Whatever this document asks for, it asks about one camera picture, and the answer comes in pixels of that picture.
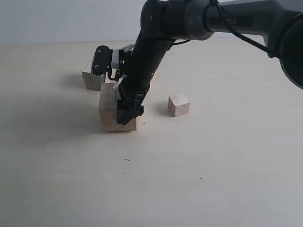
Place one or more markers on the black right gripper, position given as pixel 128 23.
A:
pixel 132 90

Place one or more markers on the third largest wooden cube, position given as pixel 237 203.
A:
pixel 153 80

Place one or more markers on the second largest wooden cube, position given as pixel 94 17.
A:
pixel 92 82

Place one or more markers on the smallest wooden cube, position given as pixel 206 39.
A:
pixel 178 104

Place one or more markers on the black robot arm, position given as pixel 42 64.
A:
pixel 273 26

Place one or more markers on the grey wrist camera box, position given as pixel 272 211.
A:
pixel 107 63

